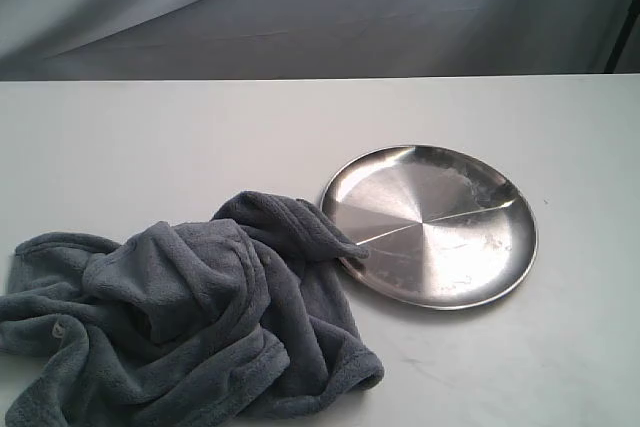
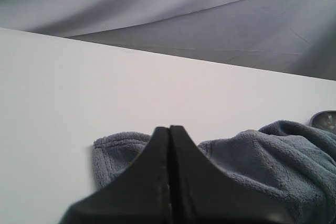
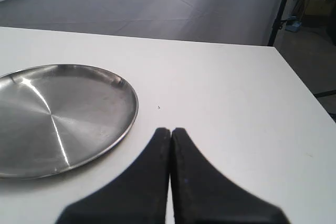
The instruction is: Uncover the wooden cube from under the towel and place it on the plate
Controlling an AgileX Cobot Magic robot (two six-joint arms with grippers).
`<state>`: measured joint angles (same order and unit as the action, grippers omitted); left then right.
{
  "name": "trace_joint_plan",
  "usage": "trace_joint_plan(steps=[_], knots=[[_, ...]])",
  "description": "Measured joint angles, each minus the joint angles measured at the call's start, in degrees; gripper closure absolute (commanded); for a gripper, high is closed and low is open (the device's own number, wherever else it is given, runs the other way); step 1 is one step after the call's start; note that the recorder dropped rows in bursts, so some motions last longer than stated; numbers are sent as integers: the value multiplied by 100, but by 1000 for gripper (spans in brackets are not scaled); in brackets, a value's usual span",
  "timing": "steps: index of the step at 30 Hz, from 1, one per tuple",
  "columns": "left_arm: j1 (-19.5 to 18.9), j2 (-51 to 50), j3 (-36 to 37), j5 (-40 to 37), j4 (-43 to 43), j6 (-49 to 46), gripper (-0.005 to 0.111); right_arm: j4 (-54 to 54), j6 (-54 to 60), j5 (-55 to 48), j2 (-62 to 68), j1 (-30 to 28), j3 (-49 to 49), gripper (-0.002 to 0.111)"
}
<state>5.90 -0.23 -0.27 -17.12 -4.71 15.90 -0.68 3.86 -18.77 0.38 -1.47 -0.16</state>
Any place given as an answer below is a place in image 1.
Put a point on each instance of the grey backdrop cloth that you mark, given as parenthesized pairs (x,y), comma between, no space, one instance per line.
(287,39)

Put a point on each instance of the grey fleece towel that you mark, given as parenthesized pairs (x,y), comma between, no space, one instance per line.
(190,324)

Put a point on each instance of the round stainless steel plate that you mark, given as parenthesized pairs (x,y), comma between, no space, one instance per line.
(444,230)

